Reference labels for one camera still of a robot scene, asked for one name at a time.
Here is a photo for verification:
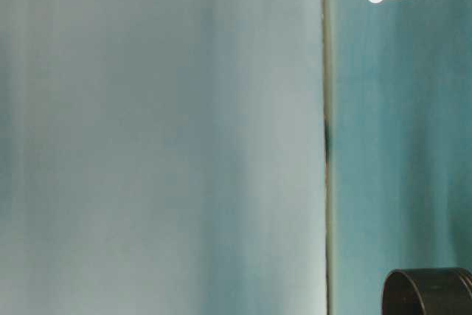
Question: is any black cup holder red handle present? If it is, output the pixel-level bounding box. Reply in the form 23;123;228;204
381;266;472;315

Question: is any blue-green table cloth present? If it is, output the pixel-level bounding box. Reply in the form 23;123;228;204
323;0;472;315

